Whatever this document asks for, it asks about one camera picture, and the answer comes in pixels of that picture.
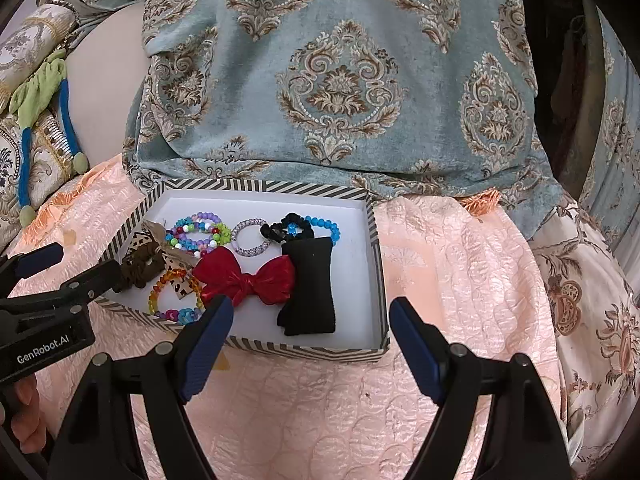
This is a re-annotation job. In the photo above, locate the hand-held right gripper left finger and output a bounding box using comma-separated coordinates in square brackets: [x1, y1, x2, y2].
[47, 295, 235, 480]

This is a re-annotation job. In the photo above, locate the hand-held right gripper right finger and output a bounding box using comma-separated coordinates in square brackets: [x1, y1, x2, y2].
[389, 296, 573, 480]

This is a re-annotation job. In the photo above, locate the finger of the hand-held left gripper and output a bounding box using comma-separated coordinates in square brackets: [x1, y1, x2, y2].
[0, 242, 63, 286]
[47, 258, 124, 306]

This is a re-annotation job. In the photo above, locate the brown scrunchie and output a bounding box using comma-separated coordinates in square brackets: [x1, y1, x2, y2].
[112, 242, 166, 293]

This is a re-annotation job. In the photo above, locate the leopard print hair bow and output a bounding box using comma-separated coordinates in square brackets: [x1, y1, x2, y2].
[130, 220, 201, 302]

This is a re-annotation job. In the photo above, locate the rainbow clear bead bracelet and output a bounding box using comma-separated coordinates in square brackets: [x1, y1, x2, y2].
[147, 267, 205, 322]

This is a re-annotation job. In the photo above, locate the red bow hair clip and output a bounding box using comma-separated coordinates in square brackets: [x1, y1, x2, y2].
[192, 249, 297, 308]

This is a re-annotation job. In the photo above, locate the multicolour round bead bracelet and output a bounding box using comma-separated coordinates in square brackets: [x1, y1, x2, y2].
[167, 220, 226, 254]

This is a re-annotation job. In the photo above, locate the lilac beaded bangle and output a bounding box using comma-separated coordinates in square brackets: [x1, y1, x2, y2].
[231, 217, 273, 257]

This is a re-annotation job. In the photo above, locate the grey white striped box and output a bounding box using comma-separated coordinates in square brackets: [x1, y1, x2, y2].
[94, 177, 392, 362]

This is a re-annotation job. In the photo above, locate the black fabric headband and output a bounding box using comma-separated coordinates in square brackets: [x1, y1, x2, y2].
[276, 235, 337, 337]

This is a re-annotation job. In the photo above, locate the purple bead bracelet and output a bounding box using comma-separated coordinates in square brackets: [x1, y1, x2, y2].
[172, 211, 223, 241]

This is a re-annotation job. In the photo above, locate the black scrunchie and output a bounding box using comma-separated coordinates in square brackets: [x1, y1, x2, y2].
[260, 212, 321, 249]

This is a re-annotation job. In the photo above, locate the blue bead bracelet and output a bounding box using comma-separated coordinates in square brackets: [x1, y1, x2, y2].
[280, 212, 342, 244]

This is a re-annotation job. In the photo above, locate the person's left hand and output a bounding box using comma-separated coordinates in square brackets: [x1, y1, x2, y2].
[0, 374, 42, 456]

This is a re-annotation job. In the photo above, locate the cream patterned cushion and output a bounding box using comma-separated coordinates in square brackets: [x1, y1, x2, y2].
[0, 110, 91, 251]

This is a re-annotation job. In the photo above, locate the pink quilted bedspread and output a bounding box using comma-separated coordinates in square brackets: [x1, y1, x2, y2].
[10, 155, 571, 480]

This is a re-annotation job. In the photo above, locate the floral cream bedsheet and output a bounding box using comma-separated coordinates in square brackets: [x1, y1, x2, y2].
[530, 195, 640, 476]

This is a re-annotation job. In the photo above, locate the plain cream pillow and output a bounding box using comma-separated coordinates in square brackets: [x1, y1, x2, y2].
[65, 2, 151, 166]

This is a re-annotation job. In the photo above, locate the cream patterned bolster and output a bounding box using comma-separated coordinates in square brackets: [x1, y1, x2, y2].
[0, 4, 78, 101]

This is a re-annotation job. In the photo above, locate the teal damask cushion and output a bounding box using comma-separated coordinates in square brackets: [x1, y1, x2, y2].
[65, 0, 563, 211]

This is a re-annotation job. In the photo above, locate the blue damask curtain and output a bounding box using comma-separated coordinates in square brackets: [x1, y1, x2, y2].
[580, 10, 640, 261]

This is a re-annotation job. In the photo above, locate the green and blue fabric rope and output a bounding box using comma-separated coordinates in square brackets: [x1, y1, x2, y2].
[9, 50, 90, 226]

